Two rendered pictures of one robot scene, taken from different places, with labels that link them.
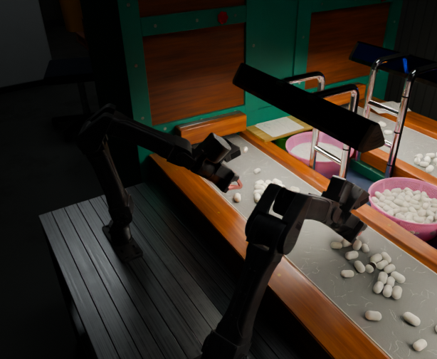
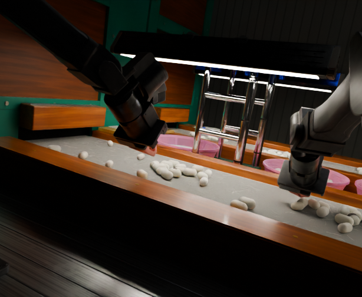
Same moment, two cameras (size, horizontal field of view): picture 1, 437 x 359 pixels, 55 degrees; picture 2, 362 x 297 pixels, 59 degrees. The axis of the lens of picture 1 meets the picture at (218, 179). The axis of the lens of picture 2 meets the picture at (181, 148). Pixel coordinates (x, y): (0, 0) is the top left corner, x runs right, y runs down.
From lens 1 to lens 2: 81 cm
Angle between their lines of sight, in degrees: 38
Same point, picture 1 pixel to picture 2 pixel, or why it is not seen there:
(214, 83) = not seen: hidden behind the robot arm
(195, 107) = (47, 88)
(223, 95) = (79, 83)
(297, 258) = not seen: hidden behind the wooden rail
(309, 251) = (278, 215)
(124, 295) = not seen: outside the picture
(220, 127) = (80, 115)
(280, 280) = (305, 241)
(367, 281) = not seen: outside the picture
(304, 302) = not seen: outside the picture
